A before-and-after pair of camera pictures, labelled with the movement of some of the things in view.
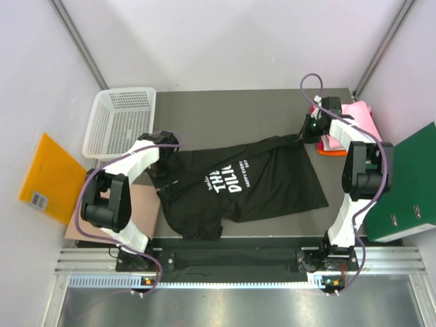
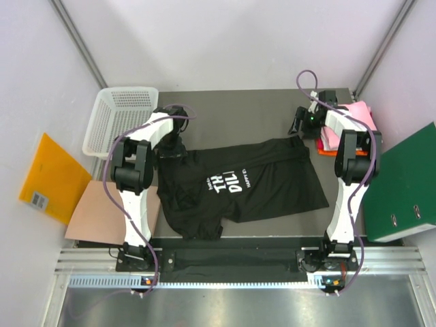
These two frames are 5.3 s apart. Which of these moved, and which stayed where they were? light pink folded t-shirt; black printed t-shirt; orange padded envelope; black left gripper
Moved: black left gripper
Stayed: orange padded envelope; light pink folded t-shirt; black printed t-shirt
